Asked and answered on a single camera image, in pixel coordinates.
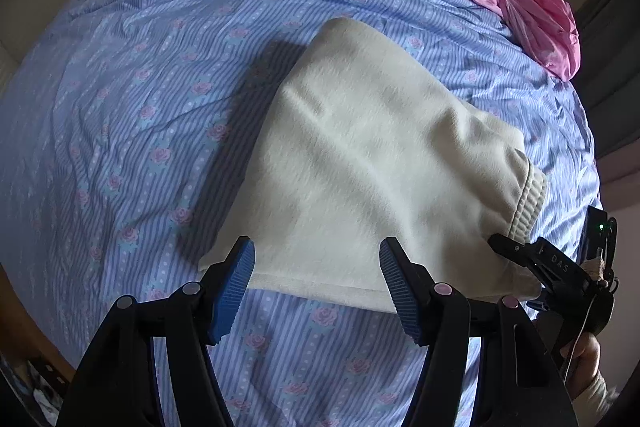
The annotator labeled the person's right forearm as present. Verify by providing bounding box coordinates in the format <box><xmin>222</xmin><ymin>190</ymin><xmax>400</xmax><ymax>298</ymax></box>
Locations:
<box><xmin>575</xmin><ymin>369</ymin><xmax>618</xmax><ymax>418</ymax></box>

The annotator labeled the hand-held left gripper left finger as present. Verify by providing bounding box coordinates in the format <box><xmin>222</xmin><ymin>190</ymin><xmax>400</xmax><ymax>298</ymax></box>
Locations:
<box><xmin>55</xmin><ymin>236</ymin><xmax>257</xmax><ymax>427</ymax></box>

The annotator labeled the blue striped floral bedsheet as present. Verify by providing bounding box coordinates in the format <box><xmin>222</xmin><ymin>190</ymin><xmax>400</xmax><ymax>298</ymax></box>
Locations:
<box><xmin>0</xmin><ymin>0</ymin><xmax>603</xmax><ymax>427</ymax></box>

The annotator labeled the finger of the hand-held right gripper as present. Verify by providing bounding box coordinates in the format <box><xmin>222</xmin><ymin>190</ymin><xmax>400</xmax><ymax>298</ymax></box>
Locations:
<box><xmin>487</xmin><ymin>233</ymin><xmax>596</xmax><ymax>293</ymax></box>
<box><xmin>525</xmin><ymin>289</ymin><xmax>563</xmax><ymax>313</ymax></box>

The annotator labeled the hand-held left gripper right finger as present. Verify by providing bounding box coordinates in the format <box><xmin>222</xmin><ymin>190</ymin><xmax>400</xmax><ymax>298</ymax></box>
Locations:
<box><xmin>378</xmin><ymin>236</ymin><xmax>581</xmax><ymax>427</ymax></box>

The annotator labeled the wooden bed frame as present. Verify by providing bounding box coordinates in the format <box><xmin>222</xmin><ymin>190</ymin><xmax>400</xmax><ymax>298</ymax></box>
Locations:
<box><xmin>0</xmin><ymin>264</ymin><xmax>76</xmax><ymax>388</ymax></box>

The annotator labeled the person's right hand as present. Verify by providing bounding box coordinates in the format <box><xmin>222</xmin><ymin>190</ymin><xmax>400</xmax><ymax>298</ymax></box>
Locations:
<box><xmin>567</xmin><ymin>332</ymin><xmax>603</xmax><ymax>400</ymax></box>

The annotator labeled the cream sweatshirt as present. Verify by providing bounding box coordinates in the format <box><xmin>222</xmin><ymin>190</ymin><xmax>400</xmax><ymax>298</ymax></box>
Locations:
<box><xmin>197</xmin><ymin>17</ymin><xmax>548</xmax><ymax>314</ymax></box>

